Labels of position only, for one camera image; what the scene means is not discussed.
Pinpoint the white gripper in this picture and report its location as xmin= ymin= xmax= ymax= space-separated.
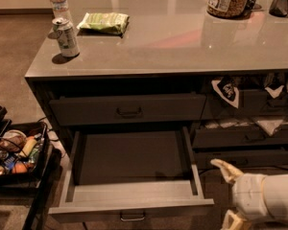
xmin=210 ymin=159 xmax=268 ymax=230

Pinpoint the grey drawer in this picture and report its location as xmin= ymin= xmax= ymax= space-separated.
xmin=192 ymin=126 xmax=288 ymax=149
xmin=202 ymin=89 xmax=288 ymax=120
xmin=194 ymin=148 xmax=288 ymax=170
xmin=49 ymin=93 xmax=205 ymax=126
xmin=49 ymin=126 xmax=214 ymax=223

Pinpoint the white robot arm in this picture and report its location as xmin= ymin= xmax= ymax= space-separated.
xmin=210 ymin=158 xmax=288 ymax=230

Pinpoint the white packet in drawer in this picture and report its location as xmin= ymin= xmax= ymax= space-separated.
xmin=204 ymin=118 xmax=252 ymax=129

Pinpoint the black white snack bag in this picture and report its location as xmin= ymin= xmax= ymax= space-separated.
xmin=211 ymin=76 xmax=239 ymax=108

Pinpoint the grey counter cabinet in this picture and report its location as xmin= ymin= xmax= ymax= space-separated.
xmin=24 ymin=0 xmax=288 ymax=177

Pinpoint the large jar of nuts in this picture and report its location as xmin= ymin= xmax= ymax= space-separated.
xmin=207 ymin=0 xmax=248 ymax=18

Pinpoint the black tray stand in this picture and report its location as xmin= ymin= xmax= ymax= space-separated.
xmin=0 ymin=105 xmax=61 ymax=230

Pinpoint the black basket of groceries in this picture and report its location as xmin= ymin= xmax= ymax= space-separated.
xmin=0 ymin=120 xmax=49 ymax=186

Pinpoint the green chip bag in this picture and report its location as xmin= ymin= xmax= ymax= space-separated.
xmin=77 ymin=12 xmax=130 ymax=35

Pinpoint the silver green soda can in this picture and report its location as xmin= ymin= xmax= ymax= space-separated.
xmin=52 ymin=17 xmax=80 ymax=58

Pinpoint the clear plastic water bottle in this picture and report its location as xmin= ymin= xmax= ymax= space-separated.
xmin=49 ymin=0 xmax=72 ymax=20

